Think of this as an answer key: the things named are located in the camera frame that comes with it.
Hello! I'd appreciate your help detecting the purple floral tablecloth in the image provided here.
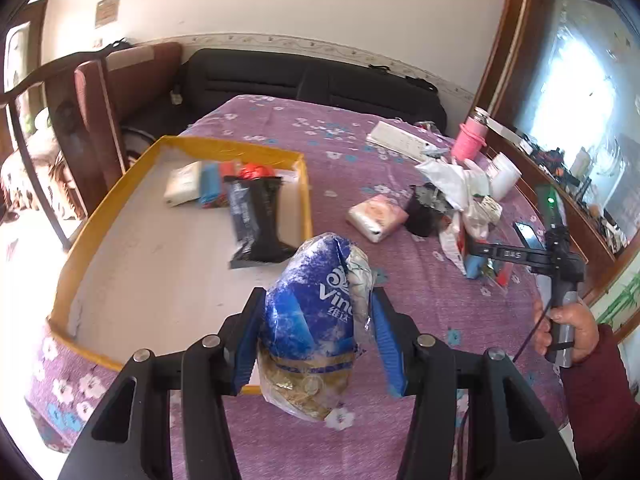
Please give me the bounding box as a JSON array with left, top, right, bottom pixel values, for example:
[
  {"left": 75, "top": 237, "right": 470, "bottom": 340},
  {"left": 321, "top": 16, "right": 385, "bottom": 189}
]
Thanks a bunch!
[{"left": 25, "top": 94, "right": 571, "bottom": 480}]

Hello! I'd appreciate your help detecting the white printed paper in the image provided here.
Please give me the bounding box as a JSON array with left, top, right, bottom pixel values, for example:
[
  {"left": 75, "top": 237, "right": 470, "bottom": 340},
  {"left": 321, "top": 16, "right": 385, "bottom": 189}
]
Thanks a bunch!
[{"left": 366, "top": 120, "right": 441, "bottom": 163}]

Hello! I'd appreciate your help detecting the blue packet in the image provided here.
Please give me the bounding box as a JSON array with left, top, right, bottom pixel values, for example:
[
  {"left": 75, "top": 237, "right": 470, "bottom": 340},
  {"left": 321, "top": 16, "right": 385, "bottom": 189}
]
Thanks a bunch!
[{"left": 199, "top": 162, "right": 223, "bottom": 207}]

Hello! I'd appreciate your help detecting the white printed packet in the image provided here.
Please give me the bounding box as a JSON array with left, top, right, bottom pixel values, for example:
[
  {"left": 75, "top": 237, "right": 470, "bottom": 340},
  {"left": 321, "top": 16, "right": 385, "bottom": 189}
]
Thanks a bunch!
[{"left": 440, "top": 195, "right": 502, "bottom": 263}]

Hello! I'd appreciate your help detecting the person's right hand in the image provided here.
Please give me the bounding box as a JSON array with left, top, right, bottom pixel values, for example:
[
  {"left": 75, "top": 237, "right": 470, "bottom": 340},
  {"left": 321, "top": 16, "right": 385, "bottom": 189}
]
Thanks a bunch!
[{"left": 532, "top": 300, "right": 601, "bottom": 366}]

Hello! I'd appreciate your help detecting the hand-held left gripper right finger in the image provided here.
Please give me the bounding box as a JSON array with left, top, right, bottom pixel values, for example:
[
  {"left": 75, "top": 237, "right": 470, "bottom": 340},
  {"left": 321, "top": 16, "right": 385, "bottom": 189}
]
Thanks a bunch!
[{"left": 370, "top": 287, "right": 583, "bottom": 480}]

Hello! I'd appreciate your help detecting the red soft item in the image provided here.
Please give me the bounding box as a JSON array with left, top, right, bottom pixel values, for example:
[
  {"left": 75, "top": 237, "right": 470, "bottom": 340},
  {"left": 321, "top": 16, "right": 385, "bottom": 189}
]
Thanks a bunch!
[{"left": 237, "top": 162, "right": 273, "bottom": 181}]

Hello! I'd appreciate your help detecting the person's right forearm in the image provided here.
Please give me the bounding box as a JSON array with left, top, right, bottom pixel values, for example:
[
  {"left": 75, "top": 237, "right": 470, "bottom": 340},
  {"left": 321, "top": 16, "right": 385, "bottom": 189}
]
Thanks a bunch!
[{"left": 557, "top": 325, "right": 640, "bottom": 480}]

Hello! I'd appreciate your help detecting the dark wooden chair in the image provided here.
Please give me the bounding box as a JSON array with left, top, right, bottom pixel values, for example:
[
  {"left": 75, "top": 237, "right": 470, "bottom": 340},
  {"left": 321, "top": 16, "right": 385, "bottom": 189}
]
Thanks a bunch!
[{"left": 0, "top": 52, "right": 108, "bottom": 251}]

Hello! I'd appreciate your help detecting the white jar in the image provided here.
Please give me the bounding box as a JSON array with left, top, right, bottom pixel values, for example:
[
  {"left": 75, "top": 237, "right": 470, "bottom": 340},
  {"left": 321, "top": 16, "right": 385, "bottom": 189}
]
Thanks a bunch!
[{"left": 487, "top": 152, "right": 523, "bottom": 201}]

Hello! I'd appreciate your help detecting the black sofa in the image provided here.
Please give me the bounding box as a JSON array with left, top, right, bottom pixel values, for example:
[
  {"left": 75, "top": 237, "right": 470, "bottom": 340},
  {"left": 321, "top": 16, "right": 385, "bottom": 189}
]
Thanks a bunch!
[{"left": 182, "top": 49, "right": 448, "bottom": 136}]

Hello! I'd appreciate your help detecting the wooden framed window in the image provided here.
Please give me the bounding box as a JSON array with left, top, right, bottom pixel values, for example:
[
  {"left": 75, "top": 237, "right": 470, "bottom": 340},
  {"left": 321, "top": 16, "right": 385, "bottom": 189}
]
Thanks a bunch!
[{"left": 470, "top": 0, "right": 640, "bottom": 306}]

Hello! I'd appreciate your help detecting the pink tissue pack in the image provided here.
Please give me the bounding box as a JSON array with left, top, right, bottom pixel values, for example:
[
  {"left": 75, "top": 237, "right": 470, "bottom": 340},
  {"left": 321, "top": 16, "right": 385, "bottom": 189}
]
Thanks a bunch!
[{"left": 347, "top": 195, "right": 411, "bottom": 243}]

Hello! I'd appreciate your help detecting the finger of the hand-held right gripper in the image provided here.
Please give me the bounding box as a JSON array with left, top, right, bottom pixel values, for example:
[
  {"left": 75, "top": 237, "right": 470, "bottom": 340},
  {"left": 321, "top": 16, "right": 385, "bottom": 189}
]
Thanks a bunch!
[{"left": 466, "top": 241, "right": 538, "bottom": 279}]

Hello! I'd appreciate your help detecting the white tissue pack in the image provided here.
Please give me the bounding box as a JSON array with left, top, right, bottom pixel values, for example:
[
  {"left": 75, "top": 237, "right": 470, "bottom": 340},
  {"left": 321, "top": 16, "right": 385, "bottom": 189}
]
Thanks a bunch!
[{"left": 165, "top": 162, "right": 206, "bottom": 206}]

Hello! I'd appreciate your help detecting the blue tissue pack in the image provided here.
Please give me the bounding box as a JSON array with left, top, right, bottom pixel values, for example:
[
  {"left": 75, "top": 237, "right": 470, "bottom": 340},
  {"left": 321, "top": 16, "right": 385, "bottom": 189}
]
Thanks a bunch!
[{"left": 257, "top": 232, "right": 376, "bottom": 421}]

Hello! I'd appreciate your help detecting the white crumpled plastic bag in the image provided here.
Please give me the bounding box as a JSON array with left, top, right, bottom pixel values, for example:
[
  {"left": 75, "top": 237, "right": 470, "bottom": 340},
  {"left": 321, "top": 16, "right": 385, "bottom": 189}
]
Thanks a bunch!
[{"left": 415, "top": 157, "right": 491, "bottom": 211}]

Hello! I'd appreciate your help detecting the black phone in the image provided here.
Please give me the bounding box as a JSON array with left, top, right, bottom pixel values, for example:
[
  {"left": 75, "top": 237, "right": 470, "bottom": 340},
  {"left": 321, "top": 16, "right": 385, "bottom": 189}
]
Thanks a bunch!
[{"left": 514, "top": 221, "right": 543, "bottom": 253}]

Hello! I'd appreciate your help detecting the small wall plaque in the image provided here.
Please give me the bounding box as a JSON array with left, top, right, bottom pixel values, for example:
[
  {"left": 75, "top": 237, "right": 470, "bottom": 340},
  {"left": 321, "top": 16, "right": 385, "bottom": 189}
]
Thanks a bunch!
[{"left": 95, "top": 0, "right": 121, "bottom": 28}]

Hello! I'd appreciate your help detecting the black motor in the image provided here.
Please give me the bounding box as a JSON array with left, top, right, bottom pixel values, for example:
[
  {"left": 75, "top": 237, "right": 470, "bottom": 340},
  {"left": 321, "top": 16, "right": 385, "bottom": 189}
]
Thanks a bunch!
[{"left": 405, "top": 185, "right": 451, "bottom": 238}]

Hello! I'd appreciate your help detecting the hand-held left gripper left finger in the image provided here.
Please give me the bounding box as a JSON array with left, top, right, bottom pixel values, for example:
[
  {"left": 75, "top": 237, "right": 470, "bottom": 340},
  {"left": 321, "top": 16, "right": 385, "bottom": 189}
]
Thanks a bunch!
[{"left": 57, "top": 287, "right": 268, "bottom": 480}]

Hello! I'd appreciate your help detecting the black cable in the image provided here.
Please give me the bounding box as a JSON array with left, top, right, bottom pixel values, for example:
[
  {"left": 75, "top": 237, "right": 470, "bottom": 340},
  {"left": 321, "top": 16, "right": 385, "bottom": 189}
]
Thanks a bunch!
[{"left": 510, "top": 300, "right": 551, "bottom": 363}]

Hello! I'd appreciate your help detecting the black packet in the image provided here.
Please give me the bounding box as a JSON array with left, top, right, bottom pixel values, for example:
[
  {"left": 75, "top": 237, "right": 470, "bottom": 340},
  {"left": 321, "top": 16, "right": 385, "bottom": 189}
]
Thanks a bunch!
[{"left": 222, "top": 175, "right": 301, "bottom": 268}]

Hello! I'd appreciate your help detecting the pink bottle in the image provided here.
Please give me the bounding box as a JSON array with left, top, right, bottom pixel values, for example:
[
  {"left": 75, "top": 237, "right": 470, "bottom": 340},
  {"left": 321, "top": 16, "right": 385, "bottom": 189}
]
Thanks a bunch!
[{"left": 452, "top": 107, "right": 493, "bottom": 163}]

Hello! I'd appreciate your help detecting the yellow cardboard box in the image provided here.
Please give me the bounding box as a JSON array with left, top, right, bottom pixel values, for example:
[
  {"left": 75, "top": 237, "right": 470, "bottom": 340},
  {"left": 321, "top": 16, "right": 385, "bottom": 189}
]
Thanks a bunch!
[{"left": 47, "top": 135, "right": 313, "bottom": 396}]

